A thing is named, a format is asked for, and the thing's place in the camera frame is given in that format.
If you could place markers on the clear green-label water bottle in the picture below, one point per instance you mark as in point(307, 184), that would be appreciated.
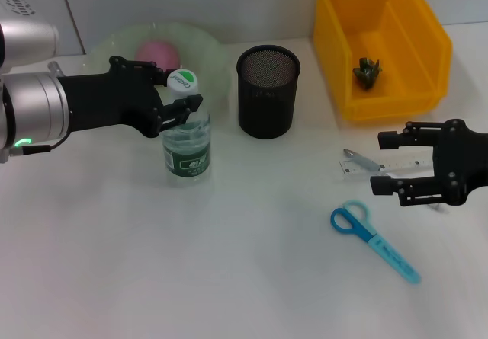
point(187, 156)

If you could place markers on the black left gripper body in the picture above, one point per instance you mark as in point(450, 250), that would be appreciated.
point(106, 99)

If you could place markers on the pink peach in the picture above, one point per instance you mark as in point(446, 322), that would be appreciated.
point(156, 53)

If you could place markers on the black mesh pen holder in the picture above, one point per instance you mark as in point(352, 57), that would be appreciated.
point(268, 103)

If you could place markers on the clear silver pen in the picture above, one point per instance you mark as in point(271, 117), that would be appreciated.
point(362, 160)

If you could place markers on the green glass fruit plate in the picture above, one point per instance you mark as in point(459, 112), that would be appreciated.
point(213, 68)

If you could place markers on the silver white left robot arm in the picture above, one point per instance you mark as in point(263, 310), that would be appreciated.
point(30, 106)

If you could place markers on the blue scissors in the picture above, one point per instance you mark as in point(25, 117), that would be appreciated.
point(366, 232)

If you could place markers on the transparent plastic ruler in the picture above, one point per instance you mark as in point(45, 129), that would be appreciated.
point(404, 164)

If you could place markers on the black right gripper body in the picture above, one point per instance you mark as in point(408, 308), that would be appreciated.
point(465, 160)

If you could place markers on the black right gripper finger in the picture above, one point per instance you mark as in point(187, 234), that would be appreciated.
point(408, 135)
point(411, 190)

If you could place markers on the yellow plastic bin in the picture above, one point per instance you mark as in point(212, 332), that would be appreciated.
point(400, 23)

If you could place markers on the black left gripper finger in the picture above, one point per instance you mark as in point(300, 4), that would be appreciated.
point(156, 72)
point(179, 110)

